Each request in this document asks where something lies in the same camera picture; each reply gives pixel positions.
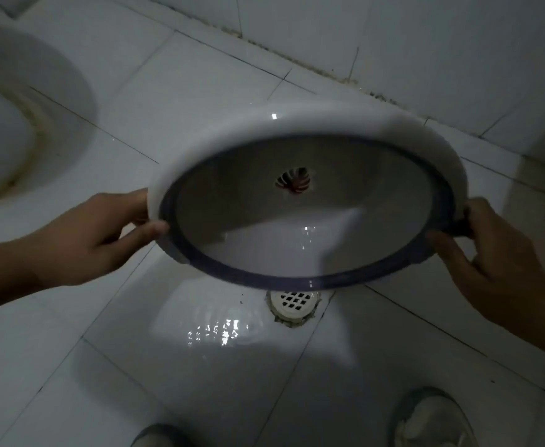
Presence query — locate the person's left hand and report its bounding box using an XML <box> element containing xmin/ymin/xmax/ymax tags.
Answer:
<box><xmin>35</xmin><ymin>188</ymin><xmax>171</xmax><ymax>291</ymax></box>

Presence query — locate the person's right hand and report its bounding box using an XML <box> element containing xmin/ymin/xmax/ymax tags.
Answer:
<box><xmin>427</xmin><ymin>197</ymin><xmax>545</xmax><ymax>324</ymax></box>

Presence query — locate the white basin with blue rim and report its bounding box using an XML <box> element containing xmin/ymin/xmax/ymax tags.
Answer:
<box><xmin>147</xmin><ymin>103</ymin><xmax>471</xmax><ymax>292</ymax></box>

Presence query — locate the person's right forearm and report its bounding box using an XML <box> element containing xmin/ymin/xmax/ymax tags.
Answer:
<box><xmin>482</xmin><ymin>287</ymin><xmax>545</xmax><ymax>364</ymax></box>

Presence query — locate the person's left forearm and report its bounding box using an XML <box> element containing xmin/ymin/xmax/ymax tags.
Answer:
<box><xmin>0</xmin><ymin>226</ymin><xmax>46</xmax><ymax>318</ymax></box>

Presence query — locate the person's right shoe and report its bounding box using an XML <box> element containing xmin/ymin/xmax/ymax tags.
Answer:
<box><xmin>390</xmin><ymin>387</ymin><xmax>479</xmax><ymax>447</ymax></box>

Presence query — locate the person's shoe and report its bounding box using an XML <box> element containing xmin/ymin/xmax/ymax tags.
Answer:
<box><xmin>130</xmin><ymin>423</ymin><xmax>194</xmax><ymax>447</ymax></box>
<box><xmin>390</xmin><ymin>387</ymin><xmax>479</xmax><ymax>447</ymax></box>

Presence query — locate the white floor drain cover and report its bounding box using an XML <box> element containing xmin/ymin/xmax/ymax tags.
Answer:
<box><xmin>267</xmin><ymin>289</ymin><xmax>322</xmax><ymax>327</ymax></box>

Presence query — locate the white ceramic toilet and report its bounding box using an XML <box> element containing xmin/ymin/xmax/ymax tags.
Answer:
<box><xmin>0</xmin><ymin>0</ymin><xmax>99</xmax><ymax>208</ymax></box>

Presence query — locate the person's left shoe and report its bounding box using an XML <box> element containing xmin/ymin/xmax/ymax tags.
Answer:
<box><xmin>130</xmin><ymin>423</ymin><xmax>194</xmax><ymax>447</ymax></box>

